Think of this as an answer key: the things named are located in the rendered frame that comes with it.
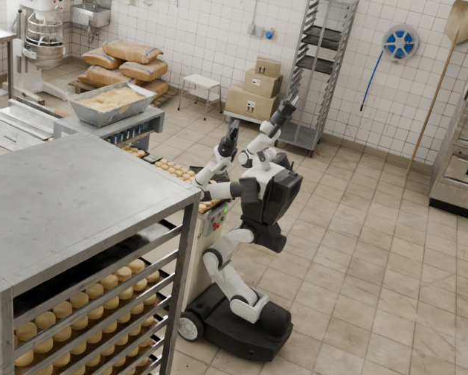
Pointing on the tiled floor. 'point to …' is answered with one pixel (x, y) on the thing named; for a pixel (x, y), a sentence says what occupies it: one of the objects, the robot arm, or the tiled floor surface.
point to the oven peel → (462, 8)
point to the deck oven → (463, 154)
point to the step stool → (202, 91)
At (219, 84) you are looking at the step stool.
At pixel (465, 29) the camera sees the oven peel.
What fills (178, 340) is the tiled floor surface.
